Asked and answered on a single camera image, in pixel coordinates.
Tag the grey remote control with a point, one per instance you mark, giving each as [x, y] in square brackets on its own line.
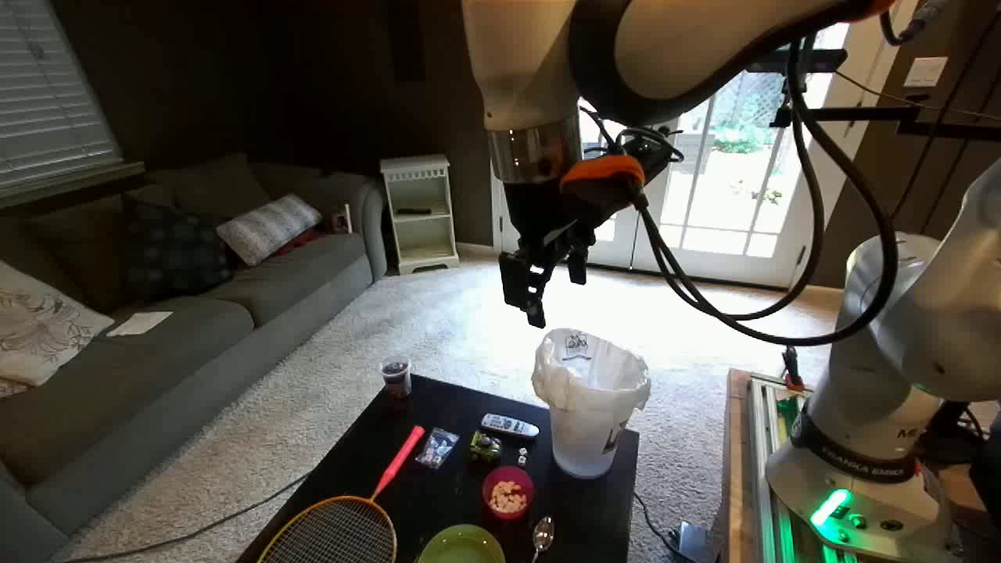
[506, 427]

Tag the dark drinking glass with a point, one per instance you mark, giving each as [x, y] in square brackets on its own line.
[394, 381]

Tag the orange wrist camera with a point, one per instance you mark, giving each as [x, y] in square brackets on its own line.
[603, 181]

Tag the striped white cushion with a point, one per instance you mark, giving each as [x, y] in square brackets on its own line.
[265, 231]

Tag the small green toy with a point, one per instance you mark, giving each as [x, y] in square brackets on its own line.
[486, 449]

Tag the white french doors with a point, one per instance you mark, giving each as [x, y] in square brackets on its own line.
[728, 175]

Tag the black camera on stand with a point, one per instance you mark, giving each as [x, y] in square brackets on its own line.
[981, 127]

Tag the white side shelf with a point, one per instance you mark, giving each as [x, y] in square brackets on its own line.
[416, 193]

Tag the grey sofa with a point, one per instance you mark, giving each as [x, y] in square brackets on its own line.
[126, 406]

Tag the metal spoon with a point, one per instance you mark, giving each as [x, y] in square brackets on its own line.
[542, 537]

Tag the clear plastic packet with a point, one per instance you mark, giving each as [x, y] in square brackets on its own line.
[435, 449]

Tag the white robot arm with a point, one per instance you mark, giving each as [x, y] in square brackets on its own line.
[978, 210]

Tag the red handled badminton racket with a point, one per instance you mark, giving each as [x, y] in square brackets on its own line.
[346, 526]

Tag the window blinds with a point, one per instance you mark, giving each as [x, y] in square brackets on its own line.
[55, 137]

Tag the dark patterned cushion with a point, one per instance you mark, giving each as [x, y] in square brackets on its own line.
[169, 251]

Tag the white patterned blanket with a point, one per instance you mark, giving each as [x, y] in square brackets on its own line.
[40, 331]

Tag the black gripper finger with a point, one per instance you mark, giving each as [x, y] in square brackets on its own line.
[522, 289]
[576, 267]

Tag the red bowl with snacks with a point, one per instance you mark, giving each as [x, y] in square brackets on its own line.
[506, 493]

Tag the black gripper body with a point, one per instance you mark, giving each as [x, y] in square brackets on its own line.
[546, 224]

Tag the black coffee table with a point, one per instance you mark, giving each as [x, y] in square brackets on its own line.
[588, 514]

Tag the white paper on sofa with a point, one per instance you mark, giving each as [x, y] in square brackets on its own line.
[138, 324]

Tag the green plate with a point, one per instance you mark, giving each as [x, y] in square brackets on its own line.
[460, 544]

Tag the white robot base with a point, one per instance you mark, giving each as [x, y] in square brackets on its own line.
[848, 467]

